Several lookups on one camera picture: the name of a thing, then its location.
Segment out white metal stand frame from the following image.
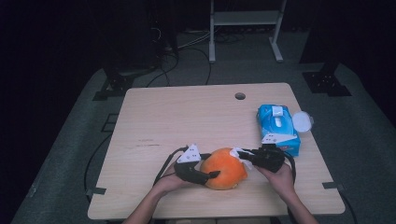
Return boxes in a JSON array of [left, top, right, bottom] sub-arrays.
[[208, 0, 289, 64]]

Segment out blue wet wipe pack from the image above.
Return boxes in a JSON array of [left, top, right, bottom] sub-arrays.
[[255, 104, 316, 158]]

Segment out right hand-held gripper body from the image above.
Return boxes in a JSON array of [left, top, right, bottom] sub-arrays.
[[251, 133, 299, 174]]

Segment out right hand-held gripper cable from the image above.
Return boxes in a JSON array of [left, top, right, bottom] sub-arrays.
[[280, 151, 297, 185]]

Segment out person's left hand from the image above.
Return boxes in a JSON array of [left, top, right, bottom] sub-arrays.
[[151, 162, 193, 199]]

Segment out orange plush toy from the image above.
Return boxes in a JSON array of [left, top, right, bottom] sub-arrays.
[[198, 147, 249, 191]]

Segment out black cable beside table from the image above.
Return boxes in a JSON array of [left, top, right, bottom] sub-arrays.
[[82, 133, 114, 201]]

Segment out left hand-held gripper cable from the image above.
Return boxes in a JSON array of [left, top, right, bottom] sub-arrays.
[[152, 146, 190, 188]]

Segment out white wet wipe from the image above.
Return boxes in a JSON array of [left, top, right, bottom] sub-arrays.
[[229, 147, 255, 171]]

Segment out white floor cables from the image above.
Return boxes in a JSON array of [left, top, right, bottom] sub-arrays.
[[177, 28, 213, 50]]

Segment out grey tape strip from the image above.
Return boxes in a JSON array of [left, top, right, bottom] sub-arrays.
[[85, 186, 107, 197], [321, 181, 346, 191]]

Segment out hand-held gripper cable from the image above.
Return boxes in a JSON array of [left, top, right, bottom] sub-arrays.
[[152, 146, 190, 188], [280, 151, 297, 185]]

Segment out black stand base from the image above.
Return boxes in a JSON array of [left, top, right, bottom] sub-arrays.
[[301, 63, 353, 98], [92, 70, 135, 102]]

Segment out black floor cable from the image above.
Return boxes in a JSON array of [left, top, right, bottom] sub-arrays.
[[145, 46, 213, 89]]

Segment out person's right hand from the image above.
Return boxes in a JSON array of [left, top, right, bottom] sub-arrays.
[[254, 161, 297, 201]]

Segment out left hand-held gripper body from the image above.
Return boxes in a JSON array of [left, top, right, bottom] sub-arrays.
[[173, 143, 213, 187]]

